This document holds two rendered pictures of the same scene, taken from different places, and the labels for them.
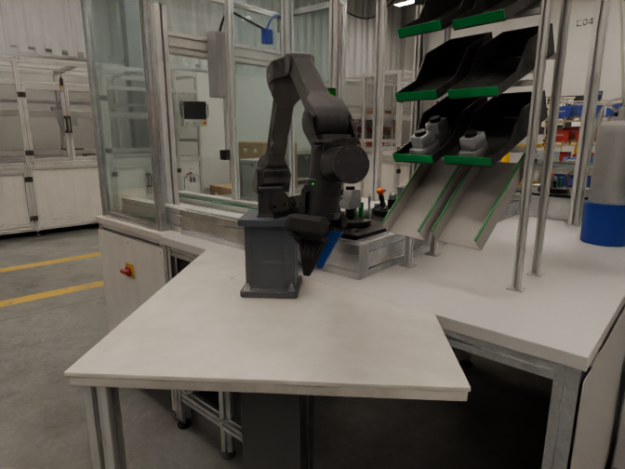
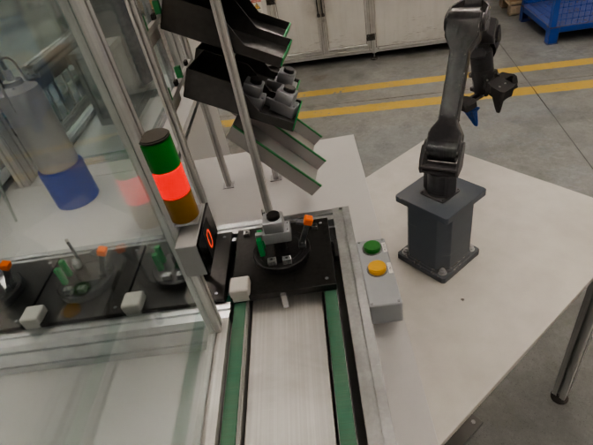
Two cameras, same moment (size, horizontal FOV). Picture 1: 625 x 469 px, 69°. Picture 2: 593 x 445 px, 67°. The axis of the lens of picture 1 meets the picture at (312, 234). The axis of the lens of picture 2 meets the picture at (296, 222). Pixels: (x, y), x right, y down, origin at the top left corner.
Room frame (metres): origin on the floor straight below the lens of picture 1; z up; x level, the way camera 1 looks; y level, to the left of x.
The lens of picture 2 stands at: (1.90, 0.58, 1.70)
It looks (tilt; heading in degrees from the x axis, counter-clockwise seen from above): 38 degrees down; 234
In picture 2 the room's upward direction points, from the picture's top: 12 degrees counter-clockwise
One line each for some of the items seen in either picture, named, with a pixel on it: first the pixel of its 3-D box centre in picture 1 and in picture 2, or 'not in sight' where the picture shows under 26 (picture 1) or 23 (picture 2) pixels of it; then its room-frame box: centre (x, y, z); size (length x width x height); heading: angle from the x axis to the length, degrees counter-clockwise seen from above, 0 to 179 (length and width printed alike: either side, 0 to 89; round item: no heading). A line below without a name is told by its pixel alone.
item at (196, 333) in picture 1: (291, 294); (422, 251); (1.14, 0.06, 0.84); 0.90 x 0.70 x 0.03; 176
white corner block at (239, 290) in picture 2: not in sight; (240, 289); (1.60, -0.11, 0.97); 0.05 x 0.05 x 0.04; 49
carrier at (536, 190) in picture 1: (553, 182); not in sight; (2.28, -1.22, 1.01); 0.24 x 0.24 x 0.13; 49
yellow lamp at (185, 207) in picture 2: not in sight; (180, 204); (1.67, -0.06, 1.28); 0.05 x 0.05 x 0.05
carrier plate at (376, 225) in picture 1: (349, 227); (283, 257); (1.46, -0.12, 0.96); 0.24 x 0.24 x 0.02; 49
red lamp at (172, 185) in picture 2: not in sight; (170, 179); (1.67, -0.06, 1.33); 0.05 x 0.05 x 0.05
